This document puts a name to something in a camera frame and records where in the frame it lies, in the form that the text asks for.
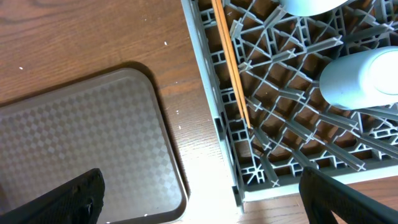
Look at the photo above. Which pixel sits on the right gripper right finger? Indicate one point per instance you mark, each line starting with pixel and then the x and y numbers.
pixel 324 198

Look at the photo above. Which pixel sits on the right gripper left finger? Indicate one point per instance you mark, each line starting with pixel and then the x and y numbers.
pixel 80 200

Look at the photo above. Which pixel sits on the light blue cup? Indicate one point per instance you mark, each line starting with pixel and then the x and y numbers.
pixel 361 80

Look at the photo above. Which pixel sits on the wooden chopstick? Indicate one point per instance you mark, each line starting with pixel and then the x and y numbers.
pixel 227 56
pixel 234 63

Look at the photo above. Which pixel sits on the light blue bowl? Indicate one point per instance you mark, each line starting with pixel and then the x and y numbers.
pixel 309 7

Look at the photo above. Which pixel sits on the grey dishwasher rack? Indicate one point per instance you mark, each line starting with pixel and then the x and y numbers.
pixel 290 125

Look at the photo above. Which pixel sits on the dark brown serving tray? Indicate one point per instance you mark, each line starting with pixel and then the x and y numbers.
pixel 111 122

